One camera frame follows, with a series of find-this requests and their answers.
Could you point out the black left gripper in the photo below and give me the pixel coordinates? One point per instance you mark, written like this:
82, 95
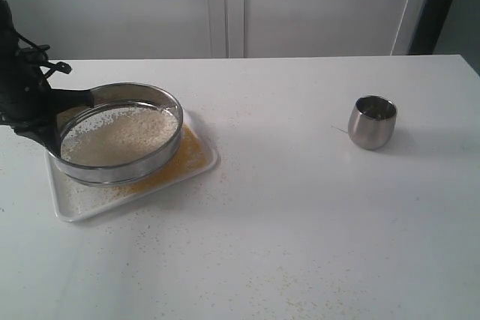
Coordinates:
28, 102

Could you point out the yellow grain pile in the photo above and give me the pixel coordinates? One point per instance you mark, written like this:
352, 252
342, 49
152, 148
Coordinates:
118, 136

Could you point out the round steel mesh sieve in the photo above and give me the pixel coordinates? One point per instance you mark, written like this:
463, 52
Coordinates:
124, 95

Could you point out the stainless steel cup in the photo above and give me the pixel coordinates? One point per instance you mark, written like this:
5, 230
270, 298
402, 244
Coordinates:
372, 122

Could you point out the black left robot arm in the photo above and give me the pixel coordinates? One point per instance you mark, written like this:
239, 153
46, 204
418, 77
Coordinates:
12, 40

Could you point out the white rectangular plastic tray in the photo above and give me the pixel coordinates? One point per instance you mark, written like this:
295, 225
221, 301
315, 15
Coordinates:
74, 202

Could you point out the white cabinet with doors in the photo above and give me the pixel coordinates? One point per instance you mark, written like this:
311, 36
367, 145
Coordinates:
103, 29

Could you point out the yellow fine sifted grains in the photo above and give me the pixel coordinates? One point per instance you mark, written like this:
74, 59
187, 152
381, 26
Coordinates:
191, 156

